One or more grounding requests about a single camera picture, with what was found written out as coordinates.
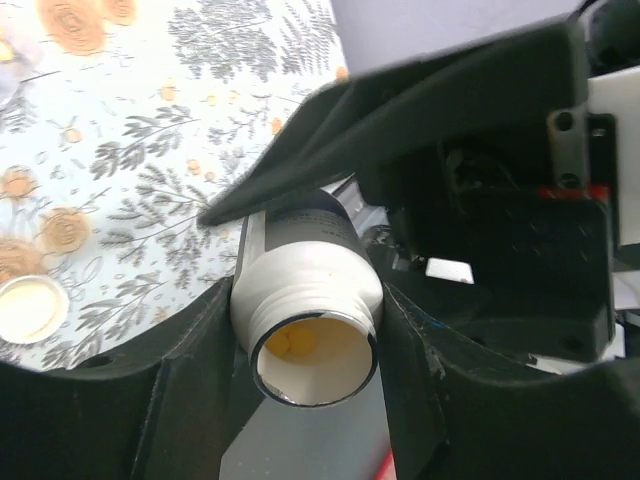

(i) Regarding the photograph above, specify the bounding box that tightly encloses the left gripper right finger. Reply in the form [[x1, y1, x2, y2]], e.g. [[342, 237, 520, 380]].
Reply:
[[378, 286, 639, 479]]

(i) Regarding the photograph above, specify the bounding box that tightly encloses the white cap pill bottle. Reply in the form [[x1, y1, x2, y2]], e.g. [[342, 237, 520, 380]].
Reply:
[[230, 190, 383, 408]]

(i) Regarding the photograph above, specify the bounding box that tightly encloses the floral table mat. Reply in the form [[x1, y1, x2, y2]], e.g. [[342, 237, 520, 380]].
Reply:
[[1, 1, 347, 370]]

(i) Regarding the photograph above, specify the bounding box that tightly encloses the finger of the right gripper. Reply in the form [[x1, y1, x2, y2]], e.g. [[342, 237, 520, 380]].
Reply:
[[359, 164, 615, 362], [198, 19, 587, 226]]

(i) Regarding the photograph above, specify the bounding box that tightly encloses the clear pill organizer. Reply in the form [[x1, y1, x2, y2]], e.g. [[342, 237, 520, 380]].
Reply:
[[1, 20, 41, 109]]

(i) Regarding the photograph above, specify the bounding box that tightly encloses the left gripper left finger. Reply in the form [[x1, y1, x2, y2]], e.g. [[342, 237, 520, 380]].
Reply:
[[1, 278, 250, 479]]

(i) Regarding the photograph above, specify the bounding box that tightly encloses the white bottle cap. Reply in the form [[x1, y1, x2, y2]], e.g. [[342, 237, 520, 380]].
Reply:
[[1, 275, 70, 344]]

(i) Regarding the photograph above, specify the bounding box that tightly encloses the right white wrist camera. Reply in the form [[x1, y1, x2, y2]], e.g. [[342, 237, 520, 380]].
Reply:
[[547, 66, 639, 246]]

